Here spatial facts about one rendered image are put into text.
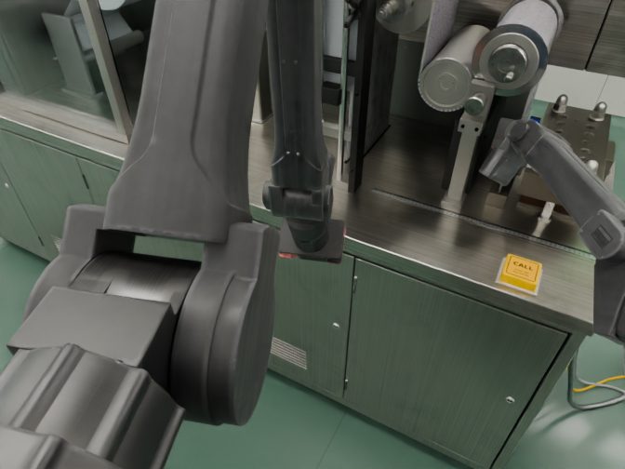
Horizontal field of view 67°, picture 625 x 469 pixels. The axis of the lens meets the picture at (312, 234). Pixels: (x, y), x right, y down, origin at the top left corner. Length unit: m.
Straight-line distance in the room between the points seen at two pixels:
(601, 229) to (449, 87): 0.63
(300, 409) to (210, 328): 1.64
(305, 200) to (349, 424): 1.33
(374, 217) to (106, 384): 1.01
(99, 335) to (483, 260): 0.97
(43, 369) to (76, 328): 0.02
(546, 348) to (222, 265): 1.02
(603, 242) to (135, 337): 0.52
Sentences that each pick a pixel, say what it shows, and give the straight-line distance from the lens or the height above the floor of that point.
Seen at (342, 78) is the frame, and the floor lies 1.19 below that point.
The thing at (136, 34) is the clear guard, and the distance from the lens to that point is 1.51.
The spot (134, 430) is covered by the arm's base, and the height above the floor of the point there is 1.47.
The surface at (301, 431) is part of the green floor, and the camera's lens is 1.81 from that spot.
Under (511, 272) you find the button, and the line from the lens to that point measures 1.06.
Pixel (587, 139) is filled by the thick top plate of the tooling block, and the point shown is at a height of 1.03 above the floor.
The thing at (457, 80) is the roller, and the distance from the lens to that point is 1.15.
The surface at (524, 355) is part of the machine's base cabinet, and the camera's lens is 1.22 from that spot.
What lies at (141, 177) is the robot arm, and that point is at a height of 1.50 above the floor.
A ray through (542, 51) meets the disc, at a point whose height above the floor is 1.28.
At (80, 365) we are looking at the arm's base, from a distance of 0.19.
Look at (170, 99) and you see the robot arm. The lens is 0.24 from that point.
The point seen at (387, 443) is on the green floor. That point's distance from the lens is 1.81.
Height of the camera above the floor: 1.63
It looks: 41 degrees down
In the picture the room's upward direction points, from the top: straight up
